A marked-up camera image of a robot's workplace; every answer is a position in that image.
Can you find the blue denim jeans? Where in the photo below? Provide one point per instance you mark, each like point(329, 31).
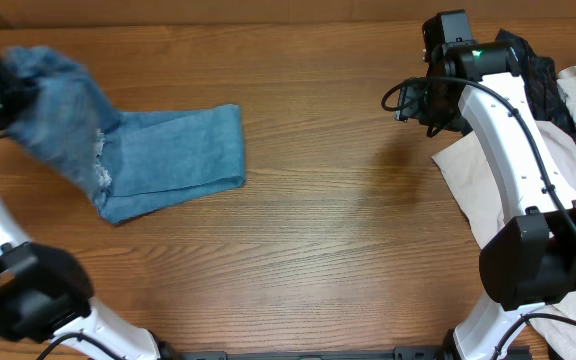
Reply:
point(127, 163)

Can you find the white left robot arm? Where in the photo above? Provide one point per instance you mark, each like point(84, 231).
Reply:
point(47, 296)

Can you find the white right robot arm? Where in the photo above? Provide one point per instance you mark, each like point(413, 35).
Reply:
point(531, 261)

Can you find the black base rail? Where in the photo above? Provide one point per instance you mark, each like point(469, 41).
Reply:
point(398, 353)

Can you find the black dark garment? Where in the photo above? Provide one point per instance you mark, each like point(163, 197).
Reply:
point(543, 85)

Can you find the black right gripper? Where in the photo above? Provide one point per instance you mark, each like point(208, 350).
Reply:
point(407, 109)

